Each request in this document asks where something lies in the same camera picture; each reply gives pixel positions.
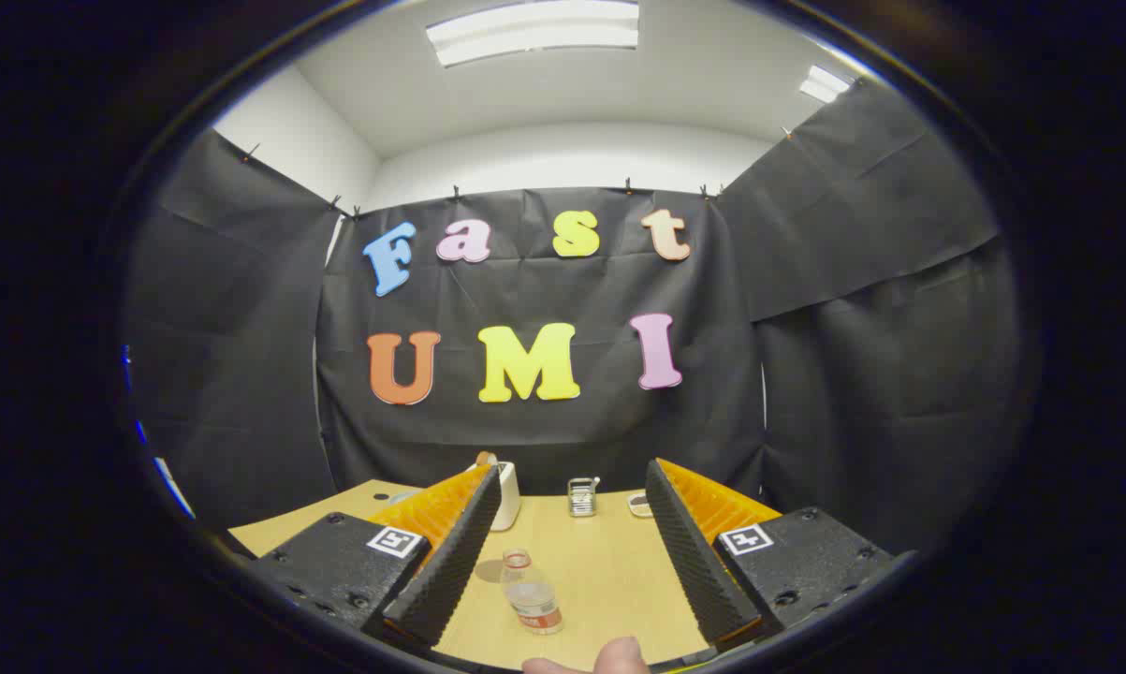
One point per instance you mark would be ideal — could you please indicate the pale green plate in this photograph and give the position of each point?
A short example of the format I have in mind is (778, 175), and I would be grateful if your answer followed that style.
(403, 496)

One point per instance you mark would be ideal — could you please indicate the brown bread slice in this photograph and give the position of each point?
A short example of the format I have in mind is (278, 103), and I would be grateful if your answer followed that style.
(486, 459)

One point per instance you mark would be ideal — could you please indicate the clear plastic bottle red label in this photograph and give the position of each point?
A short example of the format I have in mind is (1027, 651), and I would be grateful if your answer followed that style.
(534, 604)

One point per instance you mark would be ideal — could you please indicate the black backdrop cloth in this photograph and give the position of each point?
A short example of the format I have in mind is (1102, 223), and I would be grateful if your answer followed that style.
(525, 431)

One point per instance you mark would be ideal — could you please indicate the small ceiling light panel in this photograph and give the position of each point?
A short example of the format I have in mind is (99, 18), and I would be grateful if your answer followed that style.
(823, 84)

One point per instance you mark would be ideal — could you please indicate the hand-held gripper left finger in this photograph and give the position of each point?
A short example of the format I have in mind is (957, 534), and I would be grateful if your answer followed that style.
(450, 571)

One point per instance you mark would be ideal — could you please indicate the white divided condiment dish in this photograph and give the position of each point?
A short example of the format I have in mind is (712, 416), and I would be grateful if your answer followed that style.
(637, 505)

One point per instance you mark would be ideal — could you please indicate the large ceiling light panel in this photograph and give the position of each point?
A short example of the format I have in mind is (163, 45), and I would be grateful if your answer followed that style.
(534, 33)

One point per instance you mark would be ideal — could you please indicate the wooden table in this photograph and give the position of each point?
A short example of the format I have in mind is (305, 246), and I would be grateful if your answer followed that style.
(609, 580)

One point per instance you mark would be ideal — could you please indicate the white toaster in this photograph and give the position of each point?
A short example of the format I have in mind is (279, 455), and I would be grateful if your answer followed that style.
(508, 496)

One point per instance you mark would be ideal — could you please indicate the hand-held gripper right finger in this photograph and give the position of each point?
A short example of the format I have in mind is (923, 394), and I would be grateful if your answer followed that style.
(698, 562)

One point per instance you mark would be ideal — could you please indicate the round brown coaster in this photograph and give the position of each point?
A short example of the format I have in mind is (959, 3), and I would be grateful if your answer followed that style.
(489, 571)

